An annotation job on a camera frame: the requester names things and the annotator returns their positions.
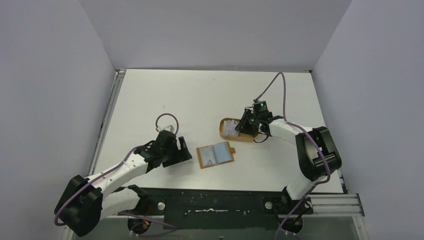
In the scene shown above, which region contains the yellow leather card holder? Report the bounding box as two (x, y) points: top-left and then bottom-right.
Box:
(196, 141), (236, 169)

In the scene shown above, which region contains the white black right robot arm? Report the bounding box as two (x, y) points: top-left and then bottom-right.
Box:
(235, 101), (342, 214)

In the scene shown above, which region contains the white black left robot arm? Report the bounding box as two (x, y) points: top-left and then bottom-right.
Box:
(54, 130), (192, 237)

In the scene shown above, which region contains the silver credit card stack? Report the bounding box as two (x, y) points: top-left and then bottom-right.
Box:
(223, 119), (240, 137)

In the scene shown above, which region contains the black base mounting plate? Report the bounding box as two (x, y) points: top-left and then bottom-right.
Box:
(126, 185), (314, 230)

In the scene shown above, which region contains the black loop cable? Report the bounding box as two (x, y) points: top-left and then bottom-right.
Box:
(253, 127), (271, 144)

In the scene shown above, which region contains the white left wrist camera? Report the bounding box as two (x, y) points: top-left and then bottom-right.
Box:
(162, 125), (176, 134)

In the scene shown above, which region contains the aluminium frame rail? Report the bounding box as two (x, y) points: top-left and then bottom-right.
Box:
(87, 189), (364, 220)

